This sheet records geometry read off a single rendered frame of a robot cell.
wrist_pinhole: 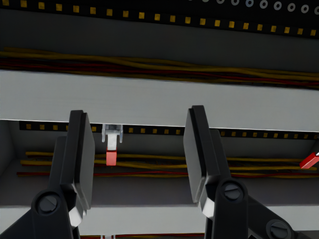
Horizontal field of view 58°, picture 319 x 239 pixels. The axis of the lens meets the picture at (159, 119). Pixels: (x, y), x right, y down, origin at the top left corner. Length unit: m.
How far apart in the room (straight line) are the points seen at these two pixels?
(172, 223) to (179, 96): 0.21
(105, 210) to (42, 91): 0.19
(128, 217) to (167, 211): 0.05
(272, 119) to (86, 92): 0.19
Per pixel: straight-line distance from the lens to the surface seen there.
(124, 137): 0.56
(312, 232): 0.73
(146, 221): 0.42
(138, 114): 0.28
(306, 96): 0.33
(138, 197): 0.48
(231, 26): 0.42
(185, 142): 0.15
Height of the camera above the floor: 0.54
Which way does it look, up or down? 37 degrees up
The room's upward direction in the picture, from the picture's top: 171 degrees counter-clockwise
